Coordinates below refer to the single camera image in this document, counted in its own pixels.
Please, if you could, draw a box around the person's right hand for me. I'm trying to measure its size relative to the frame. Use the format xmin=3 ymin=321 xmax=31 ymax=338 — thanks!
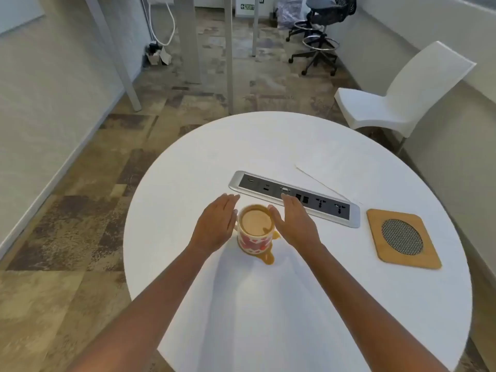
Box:
xmin=267 ymin=193 xmax=322 ymax=254

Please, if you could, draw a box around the person's left hand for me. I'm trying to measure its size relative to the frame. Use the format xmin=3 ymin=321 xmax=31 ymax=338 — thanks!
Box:
xmin=189 ymin=193 xmax=241 ymax=257

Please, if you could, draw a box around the heart-patterned coffee mug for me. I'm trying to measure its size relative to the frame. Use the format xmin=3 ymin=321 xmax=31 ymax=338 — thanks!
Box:
xmin=232 ymin=204 xmax=278 ymax=254

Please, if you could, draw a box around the coffee puddle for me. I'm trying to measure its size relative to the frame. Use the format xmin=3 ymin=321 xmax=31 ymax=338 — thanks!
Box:
xmin=254 ymin=232 xmax=282 ymax=266

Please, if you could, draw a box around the person's right forearm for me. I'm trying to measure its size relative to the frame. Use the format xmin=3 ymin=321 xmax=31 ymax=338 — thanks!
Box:
xmin=285 ymin=243 xmax=450 ymax=372

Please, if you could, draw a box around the person's left forearm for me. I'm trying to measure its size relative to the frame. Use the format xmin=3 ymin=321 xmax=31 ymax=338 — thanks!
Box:
xmin=68 ymin=243 xmax=229 ymax=372

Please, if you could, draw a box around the white paper napkin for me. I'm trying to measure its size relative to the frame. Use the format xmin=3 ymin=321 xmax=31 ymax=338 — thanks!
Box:
xmin=295 ymin=147 xmax=384 ymax=205

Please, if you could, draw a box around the silver power socket panel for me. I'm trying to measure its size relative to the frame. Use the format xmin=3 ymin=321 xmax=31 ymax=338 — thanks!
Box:
xmin=227 ymin=170 xmax=361 ymax=229

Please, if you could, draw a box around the round white table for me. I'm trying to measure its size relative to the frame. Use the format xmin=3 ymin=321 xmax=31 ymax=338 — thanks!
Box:
xmin=123 ymin=111 xmax=473 ymax=372

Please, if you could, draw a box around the wooden coaster with mesh centre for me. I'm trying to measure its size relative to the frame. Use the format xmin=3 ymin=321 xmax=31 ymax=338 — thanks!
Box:
xmin=366 ymin=208 xmax=442 ymax=271

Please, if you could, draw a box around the small open cardboard box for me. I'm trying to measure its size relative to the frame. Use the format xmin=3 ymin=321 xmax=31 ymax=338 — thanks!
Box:
xmin=145 ymin=42 xmax=171 ymax=67

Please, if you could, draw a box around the white plastic chair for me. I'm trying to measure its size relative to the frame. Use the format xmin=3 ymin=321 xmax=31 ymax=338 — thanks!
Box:
xmin=334 ymin=40 xmax=477 ymax=156

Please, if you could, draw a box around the white desk with grey legs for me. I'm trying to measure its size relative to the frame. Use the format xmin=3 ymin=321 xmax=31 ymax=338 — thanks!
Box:
xmin=83 ymin=0 xmax=260 ymax=115

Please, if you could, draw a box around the black office chair with footring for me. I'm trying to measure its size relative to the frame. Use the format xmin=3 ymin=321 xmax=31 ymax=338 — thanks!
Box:
xmin=288 ymin=0 xmax=357 ymax=77

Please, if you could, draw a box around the plastic wrapped bundle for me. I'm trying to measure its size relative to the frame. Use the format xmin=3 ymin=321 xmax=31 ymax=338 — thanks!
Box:
xmin=277 ymin=0 xmax=311 ymax=29

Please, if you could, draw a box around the white looped cable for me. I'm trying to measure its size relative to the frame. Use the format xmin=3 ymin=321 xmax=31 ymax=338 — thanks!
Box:
xmin=149 ymin=0 xmax=177 ymax=47

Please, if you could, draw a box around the white wall board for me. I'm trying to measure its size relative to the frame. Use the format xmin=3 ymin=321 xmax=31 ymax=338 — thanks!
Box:
xmin=0 ymin=0 xmax=47 ymax=35

